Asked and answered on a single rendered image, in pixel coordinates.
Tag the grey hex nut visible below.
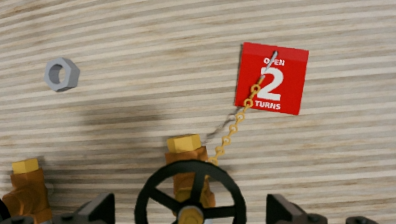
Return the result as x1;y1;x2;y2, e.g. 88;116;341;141
43;57;81;92

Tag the red square tag with gold chain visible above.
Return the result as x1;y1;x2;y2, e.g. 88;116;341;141
208;42;309;166

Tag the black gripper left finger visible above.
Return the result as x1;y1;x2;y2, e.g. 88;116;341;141
0;193;116;224

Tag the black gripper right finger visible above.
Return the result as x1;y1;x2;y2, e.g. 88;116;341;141
265;193;379;224

